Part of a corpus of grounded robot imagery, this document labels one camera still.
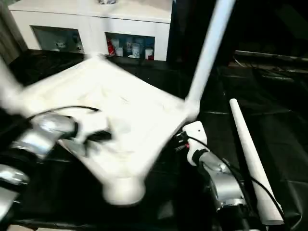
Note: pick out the white glass-door cabinet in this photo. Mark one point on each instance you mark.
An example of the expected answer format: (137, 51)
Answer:
(96, 19)

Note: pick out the black backdrop cloth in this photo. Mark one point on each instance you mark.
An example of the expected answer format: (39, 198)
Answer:
(264, 21)

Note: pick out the grey patterned ornament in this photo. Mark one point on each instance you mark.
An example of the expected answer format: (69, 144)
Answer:
(107, 2)

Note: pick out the white plastic table top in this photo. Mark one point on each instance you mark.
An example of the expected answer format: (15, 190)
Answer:
(108, 108)

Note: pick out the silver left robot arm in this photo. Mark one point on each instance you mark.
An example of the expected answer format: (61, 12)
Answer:
(43, 134)

